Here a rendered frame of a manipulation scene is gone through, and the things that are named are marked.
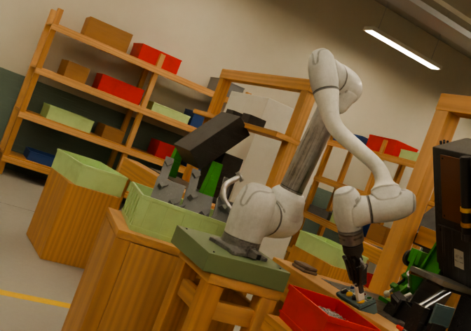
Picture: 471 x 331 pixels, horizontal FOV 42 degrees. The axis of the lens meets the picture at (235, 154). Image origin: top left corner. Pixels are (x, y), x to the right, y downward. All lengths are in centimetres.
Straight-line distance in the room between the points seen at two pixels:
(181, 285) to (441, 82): 1029
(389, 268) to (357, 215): 101
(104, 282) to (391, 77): 926
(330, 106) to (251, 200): 46
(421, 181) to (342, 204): 104
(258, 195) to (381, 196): 47
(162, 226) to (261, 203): 65
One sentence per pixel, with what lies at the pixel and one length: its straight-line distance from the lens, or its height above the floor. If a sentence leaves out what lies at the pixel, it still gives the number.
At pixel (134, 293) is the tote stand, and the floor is 54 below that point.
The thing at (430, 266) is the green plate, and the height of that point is 114.
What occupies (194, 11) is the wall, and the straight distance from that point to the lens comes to 944.
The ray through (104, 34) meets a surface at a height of 213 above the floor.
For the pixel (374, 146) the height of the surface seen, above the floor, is 207.
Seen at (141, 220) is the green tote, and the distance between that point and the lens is 285.
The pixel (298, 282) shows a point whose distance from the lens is 271.
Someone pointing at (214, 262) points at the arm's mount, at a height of 89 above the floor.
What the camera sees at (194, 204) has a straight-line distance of 317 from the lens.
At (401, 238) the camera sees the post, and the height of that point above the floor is 118.
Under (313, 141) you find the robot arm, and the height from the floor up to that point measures 144.
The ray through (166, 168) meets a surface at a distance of 317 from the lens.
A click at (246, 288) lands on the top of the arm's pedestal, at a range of 235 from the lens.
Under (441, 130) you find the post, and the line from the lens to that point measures 322.
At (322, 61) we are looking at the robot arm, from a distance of 241.
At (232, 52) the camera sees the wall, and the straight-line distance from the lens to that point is 971.
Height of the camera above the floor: 128
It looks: level
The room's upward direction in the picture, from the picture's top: 21 degrees clockwise
